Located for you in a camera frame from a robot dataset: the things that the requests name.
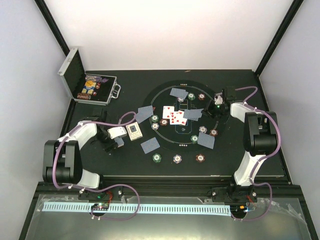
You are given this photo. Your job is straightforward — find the brown poker chip stack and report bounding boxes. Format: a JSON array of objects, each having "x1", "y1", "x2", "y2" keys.
[{"x1": 195, "y1": 154, "x2": 205, "y2": 163}]

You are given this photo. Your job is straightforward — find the brown chips in case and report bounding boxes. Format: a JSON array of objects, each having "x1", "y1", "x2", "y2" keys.
[{"x1": 77, "y1": 92, "x2": 92, "y2": 100}]

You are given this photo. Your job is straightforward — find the dealt card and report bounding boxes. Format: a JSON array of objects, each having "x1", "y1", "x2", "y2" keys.
[
  {"x1": 135, "y1": 105, "x2": 154, "y2": 124},
  {"x1": 169, "y1": 88, "x2": 189, "y2": 100},
  {"x1": 140, "y1": 137, "x2": 160, "y2": 154}
]

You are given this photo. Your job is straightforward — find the face-down card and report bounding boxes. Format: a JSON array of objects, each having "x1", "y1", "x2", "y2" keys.
[{"x1": 183, "y1": 108, "x2": 204, "y2": 121}]

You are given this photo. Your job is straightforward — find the yellow blue card box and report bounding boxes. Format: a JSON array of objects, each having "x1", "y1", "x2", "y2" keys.
[{"x1": 81, "y1": 80, "x2": 97, "y2": 95}]

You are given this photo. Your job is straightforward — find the white playing card box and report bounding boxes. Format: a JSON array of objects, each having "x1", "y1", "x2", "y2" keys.
[{"x1": 125, "y1": 122, "x2": 143, "y2": 141}]

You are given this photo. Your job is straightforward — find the green poker chip stack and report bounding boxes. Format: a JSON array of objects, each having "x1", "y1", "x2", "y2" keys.
[{"x1": 152, "y1": 153, "x2": 162, "y2": 163}]

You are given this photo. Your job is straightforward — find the round black poker mat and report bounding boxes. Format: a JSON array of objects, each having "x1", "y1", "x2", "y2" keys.
[{"x1": 143, "y1": 80, "x2": 229, "y2": 153}]

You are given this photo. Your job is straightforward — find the black aluminium mounting rail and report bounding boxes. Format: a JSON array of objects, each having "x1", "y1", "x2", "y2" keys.
[{"x1": 77, "y1": 174, "x2": 258, "y2": 203}]

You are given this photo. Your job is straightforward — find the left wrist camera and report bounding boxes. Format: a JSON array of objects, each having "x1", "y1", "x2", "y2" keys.
[{"x1": 107, "y1": 126, "x2": 127, "y2": 139}]

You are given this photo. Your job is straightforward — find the blue white poker chip stack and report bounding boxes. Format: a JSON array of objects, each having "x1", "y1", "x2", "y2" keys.
[{"x1": 173, "y1": 154, "x2": 182, "y2": 164}]

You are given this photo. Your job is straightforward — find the white perforated cable strip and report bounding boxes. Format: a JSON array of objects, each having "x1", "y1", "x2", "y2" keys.
[{"x1": 42, "y1": 202, "x2": 231, "y2": 217}]

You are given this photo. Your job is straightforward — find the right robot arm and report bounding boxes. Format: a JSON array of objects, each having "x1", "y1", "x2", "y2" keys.
[{"x1": 202, "y1": 86, "x2": 281, "y2": 202}]

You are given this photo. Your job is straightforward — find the aluminium poker chip case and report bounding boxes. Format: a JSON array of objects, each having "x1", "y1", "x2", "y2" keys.
[{"x1": 58, "y1": 47, "x2": 121, "y2": 106}]

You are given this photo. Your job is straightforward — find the dealt cards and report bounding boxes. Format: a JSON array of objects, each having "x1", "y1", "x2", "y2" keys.
[{"x1": 197, "y1": 132, "x2": 215, "y2": 149}]

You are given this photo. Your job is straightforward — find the purple chips in case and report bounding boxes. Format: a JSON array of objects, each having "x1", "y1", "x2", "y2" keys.
[{"x1": 85, "y1": 75, "x2": 109, "y2": 84}]

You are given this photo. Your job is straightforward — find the red dice in case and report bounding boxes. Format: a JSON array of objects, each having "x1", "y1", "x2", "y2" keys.
[{"x1": 93, "y1": 83, "x2": 101, "y2": 96}]

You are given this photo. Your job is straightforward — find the face-up hearts card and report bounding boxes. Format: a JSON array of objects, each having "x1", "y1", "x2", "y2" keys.
[
  {"x1": 170, "y1": 110, "x2": 184, "y2": 125},
  {"x1": 179, "y1": 118, "x2": 188, "y2": 126}
]

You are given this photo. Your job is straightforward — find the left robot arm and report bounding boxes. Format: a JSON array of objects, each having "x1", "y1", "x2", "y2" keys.
[{"x1": 42, "y1": 110, "x2": 120, "y2": 200}]

